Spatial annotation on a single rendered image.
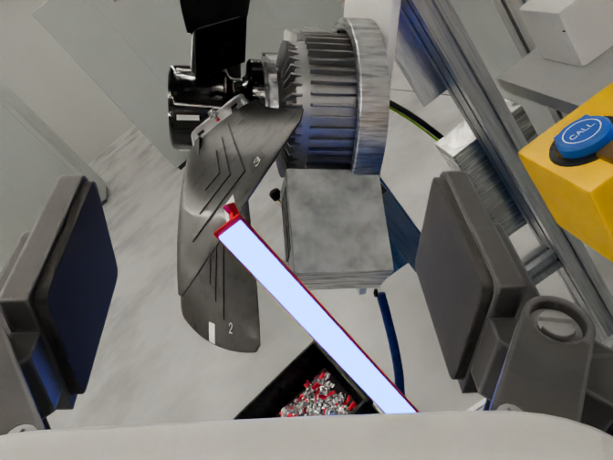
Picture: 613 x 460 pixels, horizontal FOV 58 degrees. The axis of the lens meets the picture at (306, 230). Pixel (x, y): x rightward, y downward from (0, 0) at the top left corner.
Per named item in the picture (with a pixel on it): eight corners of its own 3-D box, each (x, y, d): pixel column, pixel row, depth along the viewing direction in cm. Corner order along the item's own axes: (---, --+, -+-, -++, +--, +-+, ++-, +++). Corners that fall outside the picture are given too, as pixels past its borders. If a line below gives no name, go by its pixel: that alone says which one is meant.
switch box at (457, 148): (544, 178, 115) (497, 95, 106) (569, 193, 107) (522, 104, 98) (483, 222, 117) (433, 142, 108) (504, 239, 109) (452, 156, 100)
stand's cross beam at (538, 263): (551, 256, 110) (543, 243, 108) (563, 266, 106) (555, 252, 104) (472, 311, 112) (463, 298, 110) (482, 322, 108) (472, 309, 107)
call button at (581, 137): (595, 124, 43) (587, 107, 43) (629, 137, 40) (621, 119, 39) (551, 155, 44) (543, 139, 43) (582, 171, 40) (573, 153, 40)
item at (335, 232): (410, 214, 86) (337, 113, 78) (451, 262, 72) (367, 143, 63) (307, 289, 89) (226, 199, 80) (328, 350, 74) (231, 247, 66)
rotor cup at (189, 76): (252, 144, 91) (171, 143, 89) (254, 53, 86) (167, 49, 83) (260, 172, 78) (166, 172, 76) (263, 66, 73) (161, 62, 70)
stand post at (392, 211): (569, 443, 137) (372, 172, 98) (592, 471, 129) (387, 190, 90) (554, 453, 138) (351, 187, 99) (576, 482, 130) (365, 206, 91)
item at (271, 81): (265, 143, 92) (254, 143, 91) (268, 55, 86) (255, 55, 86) (276, 170, 79) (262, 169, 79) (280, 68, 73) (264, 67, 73)
